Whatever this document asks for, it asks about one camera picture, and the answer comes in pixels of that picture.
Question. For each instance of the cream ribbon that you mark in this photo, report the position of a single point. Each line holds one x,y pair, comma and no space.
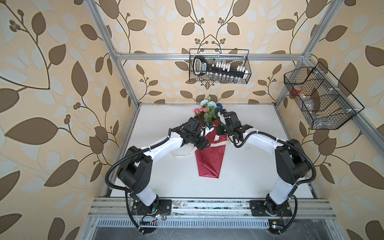
186,150

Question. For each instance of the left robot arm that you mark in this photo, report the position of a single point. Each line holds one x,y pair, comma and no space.
132,173

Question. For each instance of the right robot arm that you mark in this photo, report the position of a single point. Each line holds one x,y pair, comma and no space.
293,166

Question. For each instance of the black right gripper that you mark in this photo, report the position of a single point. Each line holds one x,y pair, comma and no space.
219,130

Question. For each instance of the wire basket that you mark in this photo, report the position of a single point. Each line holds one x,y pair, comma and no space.
338,104
218,51

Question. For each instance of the dark red wrapping paper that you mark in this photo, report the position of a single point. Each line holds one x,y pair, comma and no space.
209,161

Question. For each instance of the right wire basket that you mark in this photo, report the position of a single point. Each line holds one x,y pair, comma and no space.
338,104

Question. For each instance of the black tool in basket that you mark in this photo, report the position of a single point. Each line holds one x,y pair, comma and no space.
220,67

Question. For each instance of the plastic bottle red cap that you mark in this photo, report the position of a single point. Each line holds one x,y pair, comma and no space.
309,104

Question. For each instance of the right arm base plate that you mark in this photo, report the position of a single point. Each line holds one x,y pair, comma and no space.
263,208

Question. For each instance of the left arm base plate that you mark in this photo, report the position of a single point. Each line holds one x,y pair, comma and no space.
158,207

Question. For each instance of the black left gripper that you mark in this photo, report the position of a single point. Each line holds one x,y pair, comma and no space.
203,144

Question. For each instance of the back wire basket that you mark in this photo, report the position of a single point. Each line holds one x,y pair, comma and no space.
218,51

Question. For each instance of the light blue fake rose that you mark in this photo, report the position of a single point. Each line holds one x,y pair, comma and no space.
209,116

